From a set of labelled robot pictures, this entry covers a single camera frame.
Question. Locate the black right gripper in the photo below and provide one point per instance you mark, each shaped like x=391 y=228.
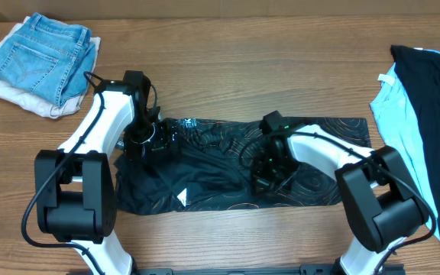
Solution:
x=262 y=182

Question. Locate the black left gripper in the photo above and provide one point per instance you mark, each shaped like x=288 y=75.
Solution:
x=163 y=143

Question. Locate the black printed cycling jersey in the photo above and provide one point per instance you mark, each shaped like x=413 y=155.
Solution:
x=208 y=171

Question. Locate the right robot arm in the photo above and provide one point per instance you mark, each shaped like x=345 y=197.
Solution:
x=382 y=203

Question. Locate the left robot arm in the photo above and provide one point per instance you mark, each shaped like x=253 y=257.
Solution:
x=75 y=197

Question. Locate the folded white cloth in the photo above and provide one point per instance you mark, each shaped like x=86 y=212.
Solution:
x=34 y=103

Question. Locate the folded blue denim jeans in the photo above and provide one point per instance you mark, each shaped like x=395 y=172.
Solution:
x=48 y=58

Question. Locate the light blue t-shirt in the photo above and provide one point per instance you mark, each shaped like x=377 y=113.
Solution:
x=397 y=124

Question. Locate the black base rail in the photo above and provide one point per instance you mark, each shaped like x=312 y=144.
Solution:
x=235 y=270

